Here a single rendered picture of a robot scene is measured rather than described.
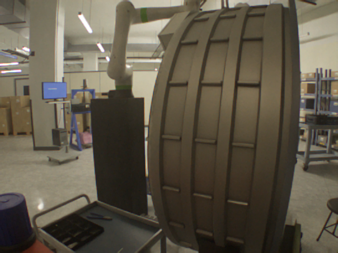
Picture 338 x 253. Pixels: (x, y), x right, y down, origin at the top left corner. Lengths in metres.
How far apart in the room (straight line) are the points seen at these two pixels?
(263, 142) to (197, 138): 0.20
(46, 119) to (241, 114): 5.48
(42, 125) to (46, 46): 1.95
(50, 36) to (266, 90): 5.64
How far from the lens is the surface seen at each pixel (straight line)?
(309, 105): 7.27
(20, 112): 8.66
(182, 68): 0.78
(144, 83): 8.81
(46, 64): 5.89
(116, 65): 1.42
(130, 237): 1.22
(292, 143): 0.60
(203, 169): 0.70
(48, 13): 6.18
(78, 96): 7.88
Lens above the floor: 1.39
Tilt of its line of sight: 9 degrees down
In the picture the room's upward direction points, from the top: straight up
